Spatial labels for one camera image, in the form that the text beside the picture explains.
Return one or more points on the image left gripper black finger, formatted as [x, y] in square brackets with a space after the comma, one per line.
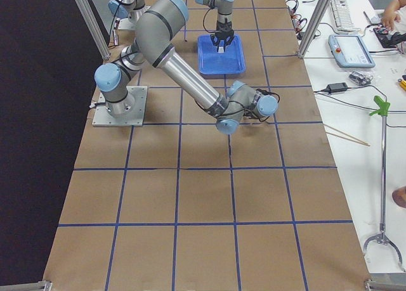
[216, 43]

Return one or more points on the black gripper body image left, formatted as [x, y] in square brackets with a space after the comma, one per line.
[224, 30]

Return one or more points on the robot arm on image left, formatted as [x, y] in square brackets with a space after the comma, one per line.
[135, 8]

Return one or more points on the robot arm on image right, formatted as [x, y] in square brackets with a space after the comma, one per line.
[154, 32]

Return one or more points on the blue plastic tray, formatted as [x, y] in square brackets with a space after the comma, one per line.
[212, 62]

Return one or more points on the person hand at desk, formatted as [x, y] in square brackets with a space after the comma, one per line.
[389, 18]

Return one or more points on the white keyboard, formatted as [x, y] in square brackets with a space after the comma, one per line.
[341, 15]

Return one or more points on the black power adapter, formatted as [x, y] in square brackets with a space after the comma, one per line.
[336, 87]

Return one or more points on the teach pendant tablet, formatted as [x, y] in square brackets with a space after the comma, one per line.
[349, 51]

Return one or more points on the wooden chopstick pair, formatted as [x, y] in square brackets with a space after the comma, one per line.
[343, 135]

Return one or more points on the grey base plate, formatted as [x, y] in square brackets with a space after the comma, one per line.
[129, 112]
[127, 24]

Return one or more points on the aluminium frame post right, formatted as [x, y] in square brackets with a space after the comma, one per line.
[312, 26]

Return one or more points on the aluminium frame post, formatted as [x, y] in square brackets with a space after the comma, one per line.
[94, 29]
[312, 26]

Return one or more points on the green handled reacher grabber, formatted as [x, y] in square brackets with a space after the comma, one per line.
[381, 237]

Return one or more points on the yellow handled tool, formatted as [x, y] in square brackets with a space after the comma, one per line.
[402, 82]

